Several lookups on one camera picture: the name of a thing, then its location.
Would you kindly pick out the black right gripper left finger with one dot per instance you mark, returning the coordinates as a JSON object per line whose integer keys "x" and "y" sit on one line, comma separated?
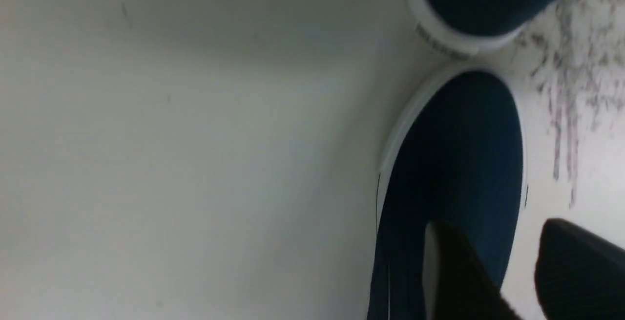
{"x": 456, "y": 285}

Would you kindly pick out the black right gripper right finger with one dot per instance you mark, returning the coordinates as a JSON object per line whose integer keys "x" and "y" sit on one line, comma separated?
{"x": 579, "y": 275}

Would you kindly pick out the navy slip-on shoe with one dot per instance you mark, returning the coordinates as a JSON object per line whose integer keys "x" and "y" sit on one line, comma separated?
{"x": 456, "y": 155}
{"x": 462, "y": 29}

